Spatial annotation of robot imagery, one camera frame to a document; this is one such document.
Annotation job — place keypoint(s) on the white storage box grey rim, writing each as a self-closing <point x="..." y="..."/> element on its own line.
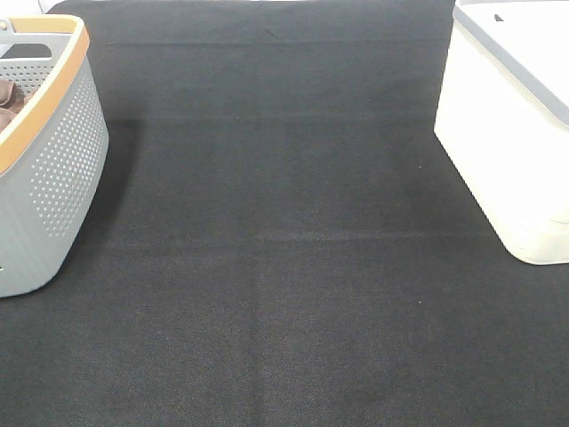
<point x="502" y="118"/>

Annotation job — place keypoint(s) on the grey perforated laundry basket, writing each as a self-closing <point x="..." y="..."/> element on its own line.
<point x="52" y="153"/>

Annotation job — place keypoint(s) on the black table cloth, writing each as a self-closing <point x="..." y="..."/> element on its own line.
<point x="278" y="238"/>

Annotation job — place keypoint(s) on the brown towel in basket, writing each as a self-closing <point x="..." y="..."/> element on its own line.
<point x="12" y="101"/>

